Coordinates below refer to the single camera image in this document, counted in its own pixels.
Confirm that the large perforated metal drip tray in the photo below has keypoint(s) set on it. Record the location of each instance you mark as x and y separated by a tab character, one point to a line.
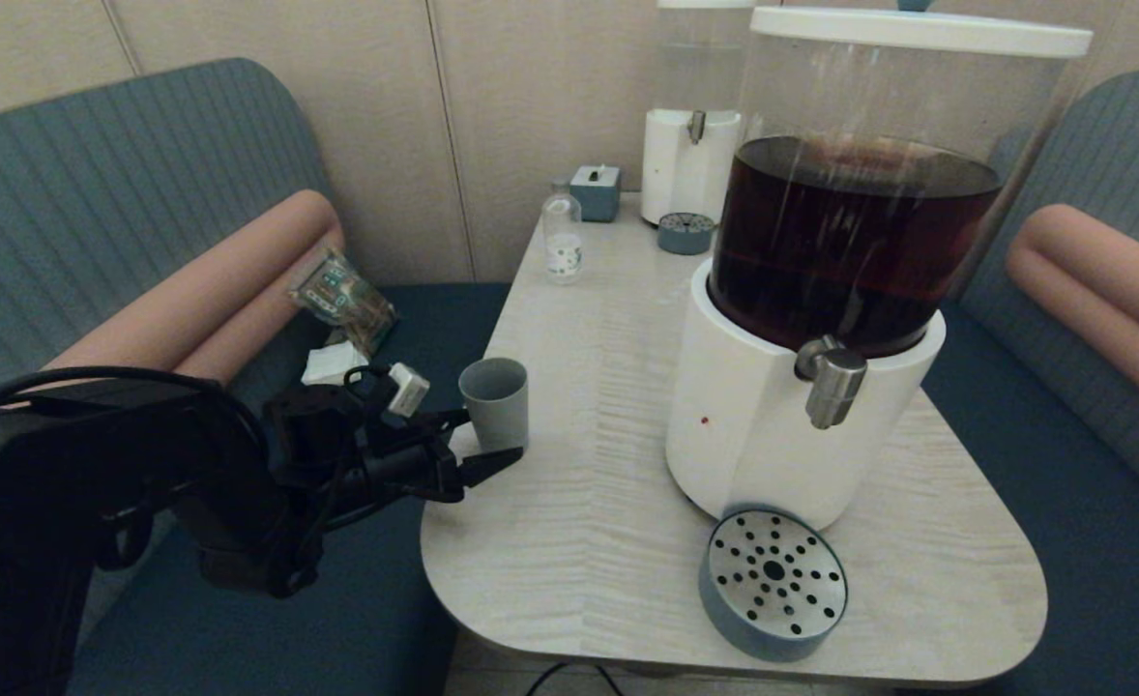
773	580

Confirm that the grey plastic cup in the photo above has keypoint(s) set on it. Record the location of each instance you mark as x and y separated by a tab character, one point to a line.
494	416

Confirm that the pink sofa bolster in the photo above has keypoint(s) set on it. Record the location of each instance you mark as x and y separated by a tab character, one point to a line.
192	309
1092	275

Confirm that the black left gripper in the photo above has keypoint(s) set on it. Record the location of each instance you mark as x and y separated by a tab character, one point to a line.
405	469

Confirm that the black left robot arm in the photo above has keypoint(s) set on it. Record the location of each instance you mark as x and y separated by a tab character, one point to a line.
47	503

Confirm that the white dispenser with dark tea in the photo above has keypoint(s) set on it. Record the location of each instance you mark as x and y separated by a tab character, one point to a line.
753	425

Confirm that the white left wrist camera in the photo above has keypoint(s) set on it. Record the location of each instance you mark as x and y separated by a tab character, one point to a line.
409	390

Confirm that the printed snack packet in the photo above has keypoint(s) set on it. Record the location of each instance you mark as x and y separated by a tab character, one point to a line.
342	296

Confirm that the folded white napkin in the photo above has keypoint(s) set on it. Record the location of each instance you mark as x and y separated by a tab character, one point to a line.
333	362

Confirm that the metal dispenser tap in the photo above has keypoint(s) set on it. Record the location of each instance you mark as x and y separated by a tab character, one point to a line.
832	387

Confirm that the blue ribbed sofa bench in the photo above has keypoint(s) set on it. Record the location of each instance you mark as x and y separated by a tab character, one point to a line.
1111	145
96	193

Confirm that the small white water dispenser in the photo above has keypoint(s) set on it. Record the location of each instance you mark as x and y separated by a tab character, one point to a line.
681	169

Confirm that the small blue-grey drip tray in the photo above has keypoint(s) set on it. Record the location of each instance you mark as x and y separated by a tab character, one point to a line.
686	234

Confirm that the white dispenser lid, blue knob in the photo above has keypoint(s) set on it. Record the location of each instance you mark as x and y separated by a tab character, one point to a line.
918	31

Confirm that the small blue-grey box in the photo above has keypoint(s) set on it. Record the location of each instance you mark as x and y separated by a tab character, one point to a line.
596	195

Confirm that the small glass bottle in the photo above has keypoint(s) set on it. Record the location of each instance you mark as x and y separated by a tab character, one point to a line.
564	251

